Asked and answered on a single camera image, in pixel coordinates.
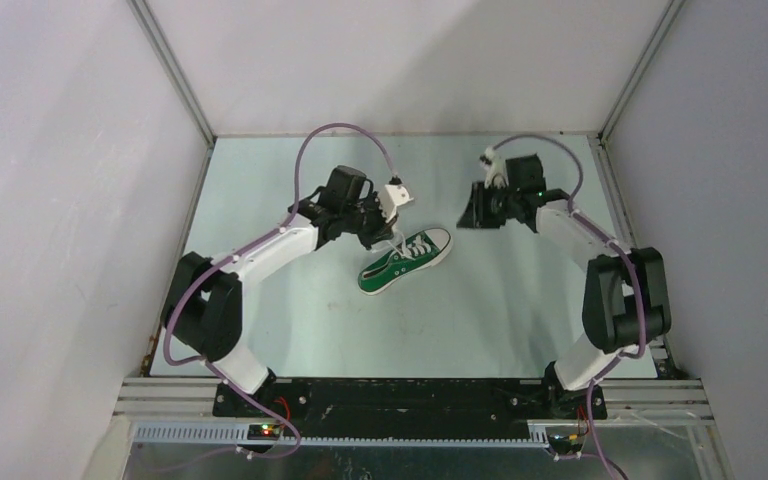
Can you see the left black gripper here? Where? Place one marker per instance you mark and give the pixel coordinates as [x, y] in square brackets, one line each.
[382, 229]

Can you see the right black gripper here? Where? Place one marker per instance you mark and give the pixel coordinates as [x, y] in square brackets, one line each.
[475, 215]

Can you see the green canvas sneaker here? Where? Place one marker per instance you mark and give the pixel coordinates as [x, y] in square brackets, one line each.
[383, 272]

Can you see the white shoelace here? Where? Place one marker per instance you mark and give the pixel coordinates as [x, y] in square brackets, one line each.
[419, 246]

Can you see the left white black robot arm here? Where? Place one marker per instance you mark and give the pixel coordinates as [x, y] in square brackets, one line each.
[202, 317]

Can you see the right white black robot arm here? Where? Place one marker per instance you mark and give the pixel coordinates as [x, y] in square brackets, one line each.
[625, 302]

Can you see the left controller board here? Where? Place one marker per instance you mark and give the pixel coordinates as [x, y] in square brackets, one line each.
[264, 432]

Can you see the controller board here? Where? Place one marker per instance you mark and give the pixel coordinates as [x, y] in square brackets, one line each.
[566, 445]
[264, 432]

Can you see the right controller board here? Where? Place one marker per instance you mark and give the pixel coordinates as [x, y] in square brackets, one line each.
[566, 445]

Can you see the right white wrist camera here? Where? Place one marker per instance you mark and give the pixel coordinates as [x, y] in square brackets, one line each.
[495, 169]

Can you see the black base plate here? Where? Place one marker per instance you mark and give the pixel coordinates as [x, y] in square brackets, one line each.
[424, 408]

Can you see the grey slotted cable duct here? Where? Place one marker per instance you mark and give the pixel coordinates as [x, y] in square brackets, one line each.
[245, 434]

